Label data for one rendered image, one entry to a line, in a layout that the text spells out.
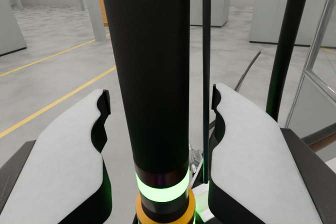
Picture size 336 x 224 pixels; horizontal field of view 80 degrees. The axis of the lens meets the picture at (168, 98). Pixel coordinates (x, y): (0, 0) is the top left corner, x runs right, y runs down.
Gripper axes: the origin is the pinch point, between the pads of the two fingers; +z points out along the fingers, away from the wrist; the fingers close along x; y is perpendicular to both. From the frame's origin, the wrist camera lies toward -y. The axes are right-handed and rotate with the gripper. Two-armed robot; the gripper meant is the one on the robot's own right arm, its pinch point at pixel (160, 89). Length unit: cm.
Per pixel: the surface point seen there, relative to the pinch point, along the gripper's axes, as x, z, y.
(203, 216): 2.8, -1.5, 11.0
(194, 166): 6.8, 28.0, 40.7
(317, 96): 88, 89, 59
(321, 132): 17.1, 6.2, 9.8
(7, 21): -397, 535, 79
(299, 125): 89, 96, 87
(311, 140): 15.2, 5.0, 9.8
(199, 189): 2.8, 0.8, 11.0
